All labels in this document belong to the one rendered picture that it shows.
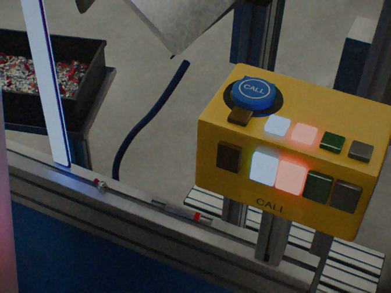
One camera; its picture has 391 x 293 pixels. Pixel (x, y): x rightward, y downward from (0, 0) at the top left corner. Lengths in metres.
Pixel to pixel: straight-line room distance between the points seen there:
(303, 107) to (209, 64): 1.93
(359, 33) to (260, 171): 0.65
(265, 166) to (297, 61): 2.04
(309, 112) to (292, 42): 2.14
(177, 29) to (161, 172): 1.14
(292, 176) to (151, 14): 0.42
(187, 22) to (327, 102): 0.36
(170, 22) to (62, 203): 0.30
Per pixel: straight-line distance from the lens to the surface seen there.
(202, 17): 0.83
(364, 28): 1.11
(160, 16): 0.82
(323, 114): 0.50
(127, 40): 2.57
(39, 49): 0.63
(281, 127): 0.47
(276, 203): 0.51
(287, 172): 0.47
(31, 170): 0.75
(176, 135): 2.05
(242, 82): 0.50
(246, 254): 0.64
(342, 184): 0.46
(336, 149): 0.46
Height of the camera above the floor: 1.38
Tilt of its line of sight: 43 degrees down
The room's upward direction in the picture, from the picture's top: 3 degrees clockwise
